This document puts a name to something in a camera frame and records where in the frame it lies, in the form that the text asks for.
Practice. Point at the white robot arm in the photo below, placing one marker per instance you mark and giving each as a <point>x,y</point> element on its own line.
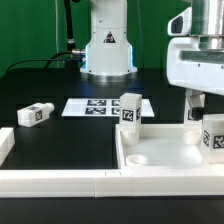
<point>109,54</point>

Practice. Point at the white square table top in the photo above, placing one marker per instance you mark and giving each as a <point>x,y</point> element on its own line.
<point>162,145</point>

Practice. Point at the black cable conduit post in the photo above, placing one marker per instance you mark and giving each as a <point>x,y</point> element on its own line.
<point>69,27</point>

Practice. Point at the white marker tag sheet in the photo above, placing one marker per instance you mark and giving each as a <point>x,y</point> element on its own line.
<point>80,107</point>

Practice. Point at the white left fence block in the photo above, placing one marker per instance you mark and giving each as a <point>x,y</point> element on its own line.
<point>7,141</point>

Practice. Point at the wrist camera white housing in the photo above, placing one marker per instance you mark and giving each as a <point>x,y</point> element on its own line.
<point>181,24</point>

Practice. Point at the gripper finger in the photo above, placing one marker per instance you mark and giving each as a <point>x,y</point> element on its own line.
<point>196,106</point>

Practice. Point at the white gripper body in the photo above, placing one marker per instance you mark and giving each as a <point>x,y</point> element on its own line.
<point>192,68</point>

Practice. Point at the white front fence bar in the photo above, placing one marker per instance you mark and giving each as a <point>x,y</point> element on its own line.
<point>112,183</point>

